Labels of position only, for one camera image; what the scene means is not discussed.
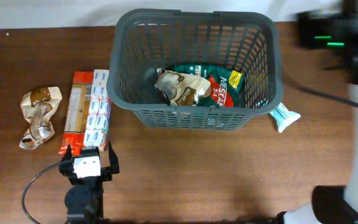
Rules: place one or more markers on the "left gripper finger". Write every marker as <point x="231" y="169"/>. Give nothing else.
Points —
<point x="113" y="159"/>
<point x="67" y="155"/>

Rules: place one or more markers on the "orange San Remo spaghetti pack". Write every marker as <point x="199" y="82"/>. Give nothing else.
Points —
<point x="78" y="106"/>

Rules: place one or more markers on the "Kleenex tissue multipack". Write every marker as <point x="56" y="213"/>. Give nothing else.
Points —
<point x="99" y="110"/>

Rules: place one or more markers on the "beige brown snack bag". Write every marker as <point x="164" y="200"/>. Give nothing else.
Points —
<point x="38" y="106"/>

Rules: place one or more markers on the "beige Dolce Gusto snack bag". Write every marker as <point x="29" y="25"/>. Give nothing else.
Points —
<point x="182" y="89"/>

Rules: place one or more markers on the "green Nescafe coffee bag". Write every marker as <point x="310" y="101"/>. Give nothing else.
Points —
<point x="225" y="83"/>

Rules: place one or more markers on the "light blue wet wipes pack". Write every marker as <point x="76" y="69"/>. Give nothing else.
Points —
<point x="284" y="117"/>

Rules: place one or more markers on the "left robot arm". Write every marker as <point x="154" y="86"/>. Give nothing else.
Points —
<point x="84" y="201"/>

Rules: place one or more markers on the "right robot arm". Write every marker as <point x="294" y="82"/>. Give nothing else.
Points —
<point x="331" y="30"/>

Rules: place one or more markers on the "grey plastic basket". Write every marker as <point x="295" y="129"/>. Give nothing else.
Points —
<point x="236" y="52"/>

